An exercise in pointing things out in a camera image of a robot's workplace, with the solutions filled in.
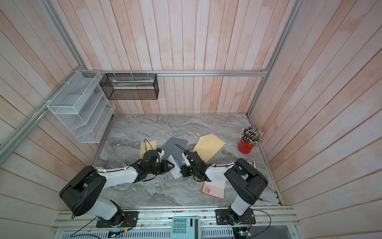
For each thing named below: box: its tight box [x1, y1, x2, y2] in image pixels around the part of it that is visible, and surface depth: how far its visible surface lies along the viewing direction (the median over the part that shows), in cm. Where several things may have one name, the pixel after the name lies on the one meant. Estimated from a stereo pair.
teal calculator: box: [170, 216, 202, 239], surface depth 71 cm
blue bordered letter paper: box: [167, 154, 183, 180], surface depth 88 cm
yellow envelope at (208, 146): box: [192, 132, 226, 163], surface depth 104 cm
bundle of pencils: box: [241, 123, 264, 145], surface depth 88 cm
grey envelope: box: [160, 136, 189, 165], surface depth 105 cm
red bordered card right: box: [200, 180, 226, 200], surface depth 83 cm
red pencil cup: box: [237, 137, 255, 154], surface depth 98 cm
